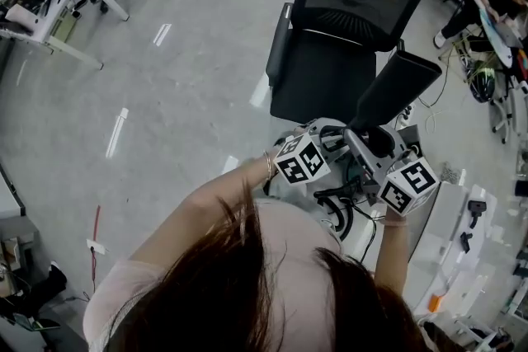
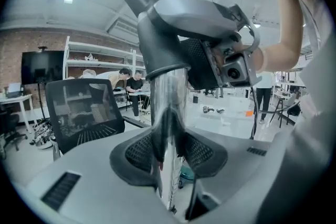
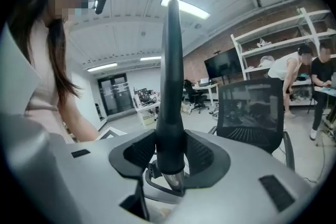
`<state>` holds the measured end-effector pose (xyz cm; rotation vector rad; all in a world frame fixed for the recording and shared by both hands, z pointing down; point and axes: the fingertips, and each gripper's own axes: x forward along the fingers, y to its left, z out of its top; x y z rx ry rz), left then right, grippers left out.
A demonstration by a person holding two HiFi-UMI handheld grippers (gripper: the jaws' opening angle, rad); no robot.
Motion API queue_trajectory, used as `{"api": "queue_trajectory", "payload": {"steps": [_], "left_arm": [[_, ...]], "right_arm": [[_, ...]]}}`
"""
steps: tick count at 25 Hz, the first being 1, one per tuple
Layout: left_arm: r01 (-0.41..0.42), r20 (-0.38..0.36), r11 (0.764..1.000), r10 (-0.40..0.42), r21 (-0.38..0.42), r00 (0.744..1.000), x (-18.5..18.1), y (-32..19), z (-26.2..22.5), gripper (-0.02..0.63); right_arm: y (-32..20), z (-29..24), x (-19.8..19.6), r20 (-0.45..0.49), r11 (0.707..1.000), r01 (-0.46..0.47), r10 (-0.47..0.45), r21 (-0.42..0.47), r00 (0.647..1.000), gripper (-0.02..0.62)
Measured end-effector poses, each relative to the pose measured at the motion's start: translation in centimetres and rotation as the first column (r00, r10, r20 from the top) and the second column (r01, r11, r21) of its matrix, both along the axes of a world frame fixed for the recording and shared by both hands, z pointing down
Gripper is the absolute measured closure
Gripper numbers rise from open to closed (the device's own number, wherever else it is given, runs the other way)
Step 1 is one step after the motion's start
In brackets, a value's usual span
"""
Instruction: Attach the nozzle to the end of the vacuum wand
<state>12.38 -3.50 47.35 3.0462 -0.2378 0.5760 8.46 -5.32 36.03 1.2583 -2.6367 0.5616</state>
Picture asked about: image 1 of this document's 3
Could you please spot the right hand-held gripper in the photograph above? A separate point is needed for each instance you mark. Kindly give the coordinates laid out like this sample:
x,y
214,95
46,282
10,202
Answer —
x,y
408,187

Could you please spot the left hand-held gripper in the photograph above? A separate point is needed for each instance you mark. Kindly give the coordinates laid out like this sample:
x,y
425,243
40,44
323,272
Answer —
x,y
301,160

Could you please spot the person's left forearm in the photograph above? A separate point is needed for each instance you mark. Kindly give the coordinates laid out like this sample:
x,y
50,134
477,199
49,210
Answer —
x,y
222,193

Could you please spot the person's right forearm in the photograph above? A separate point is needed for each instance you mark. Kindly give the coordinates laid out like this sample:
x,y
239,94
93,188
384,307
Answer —
x,y
392,251

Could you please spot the pink wristband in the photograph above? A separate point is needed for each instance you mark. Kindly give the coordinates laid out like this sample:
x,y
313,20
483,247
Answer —
x,y
392,222

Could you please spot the small black clip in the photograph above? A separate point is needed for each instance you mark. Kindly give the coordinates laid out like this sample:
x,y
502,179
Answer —
x,y
466,241

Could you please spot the person's pink shirt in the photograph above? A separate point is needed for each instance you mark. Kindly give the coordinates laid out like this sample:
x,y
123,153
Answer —
x,y
288,251

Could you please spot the white side table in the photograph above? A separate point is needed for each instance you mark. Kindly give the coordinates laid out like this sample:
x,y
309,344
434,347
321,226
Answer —
x,y
466,259

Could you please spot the black mesh office chair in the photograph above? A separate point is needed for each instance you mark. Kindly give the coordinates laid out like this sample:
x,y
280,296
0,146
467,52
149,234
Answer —
x,y
326,70

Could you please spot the orange box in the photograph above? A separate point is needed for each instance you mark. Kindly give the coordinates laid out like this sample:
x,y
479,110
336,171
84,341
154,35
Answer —
x,y
435,303

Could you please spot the white chair base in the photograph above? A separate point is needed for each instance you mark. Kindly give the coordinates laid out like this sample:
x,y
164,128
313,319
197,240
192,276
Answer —
x,y
506,111

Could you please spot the black helmet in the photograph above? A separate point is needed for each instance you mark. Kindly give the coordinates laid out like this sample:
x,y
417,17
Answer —
x,y
483,84

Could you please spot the colourful board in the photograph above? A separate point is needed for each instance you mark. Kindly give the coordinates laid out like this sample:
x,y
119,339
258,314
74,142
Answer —
x,y
495,33

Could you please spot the white floor socket plate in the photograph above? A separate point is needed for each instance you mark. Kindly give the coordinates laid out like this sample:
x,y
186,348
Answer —
x,y
97,246

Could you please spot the white desk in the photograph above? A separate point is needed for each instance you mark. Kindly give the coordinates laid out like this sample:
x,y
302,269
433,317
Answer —
x,y
62,29

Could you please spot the black bag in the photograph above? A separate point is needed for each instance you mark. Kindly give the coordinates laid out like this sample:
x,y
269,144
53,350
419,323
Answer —
x,y
41,292

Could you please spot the gray cabinet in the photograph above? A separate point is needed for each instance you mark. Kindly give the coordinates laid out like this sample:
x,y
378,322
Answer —
x,y
12,218

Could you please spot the pink box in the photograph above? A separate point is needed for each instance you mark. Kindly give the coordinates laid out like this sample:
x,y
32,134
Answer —
x,y
18,17

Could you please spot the black camera bracket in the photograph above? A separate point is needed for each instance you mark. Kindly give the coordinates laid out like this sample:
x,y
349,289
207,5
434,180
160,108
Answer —
x,y
476,210

